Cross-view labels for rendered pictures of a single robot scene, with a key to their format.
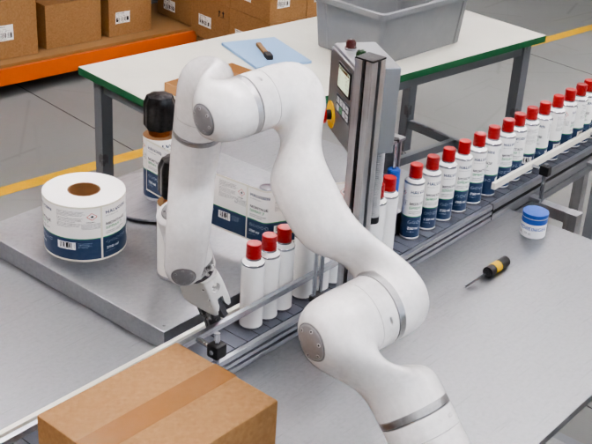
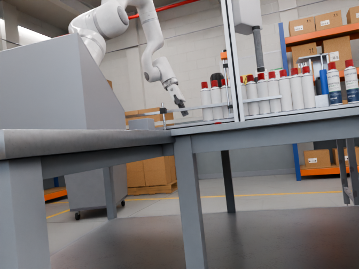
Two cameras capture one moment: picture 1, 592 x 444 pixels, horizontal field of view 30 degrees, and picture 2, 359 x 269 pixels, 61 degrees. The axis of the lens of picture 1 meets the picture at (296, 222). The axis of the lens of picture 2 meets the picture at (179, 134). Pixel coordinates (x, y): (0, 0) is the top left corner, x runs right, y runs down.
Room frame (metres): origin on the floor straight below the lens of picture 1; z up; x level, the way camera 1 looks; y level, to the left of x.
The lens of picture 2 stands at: (1.26, -1.27, 0.79)
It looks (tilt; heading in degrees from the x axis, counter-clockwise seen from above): 2 degrees up; 65
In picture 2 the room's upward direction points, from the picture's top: 6 degrees counter-clockwise
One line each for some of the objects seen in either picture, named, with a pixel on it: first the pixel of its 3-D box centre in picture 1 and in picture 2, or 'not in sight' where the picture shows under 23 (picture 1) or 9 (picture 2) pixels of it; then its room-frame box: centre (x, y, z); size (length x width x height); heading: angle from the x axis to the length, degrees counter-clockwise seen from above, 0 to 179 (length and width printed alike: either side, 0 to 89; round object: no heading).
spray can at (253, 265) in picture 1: (252, 284); (206, 101); (2.07, 0.09, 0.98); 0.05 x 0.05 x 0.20
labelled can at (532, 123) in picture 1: (528, 139); not in sight; (3.01, -0.66, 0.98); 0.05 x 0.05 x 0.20
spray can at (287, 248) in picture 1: (282, 267); (226, 99); (2.16, 0.02, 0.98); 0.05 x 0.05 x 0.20
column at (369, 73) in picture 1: (357, 207); (232, 54); (2.11, -0.13, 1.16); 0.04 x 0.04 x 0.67; 51
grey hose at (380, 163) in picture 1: (374, 178); (258, 49); (2.23, -0.17, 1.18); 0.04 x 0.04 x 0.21
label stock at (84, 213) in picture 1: (85, 216); not in sight; (2.41, 0.52, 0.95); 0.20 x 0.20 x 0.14
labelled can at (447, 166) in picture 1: (445, 183); not in sight; (2.66, -0.39, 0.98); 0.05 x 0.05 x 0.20
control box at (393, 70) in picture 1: (361, 97); (241, 10); (2.20, -0.12, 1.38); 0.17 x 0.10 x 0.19; 16
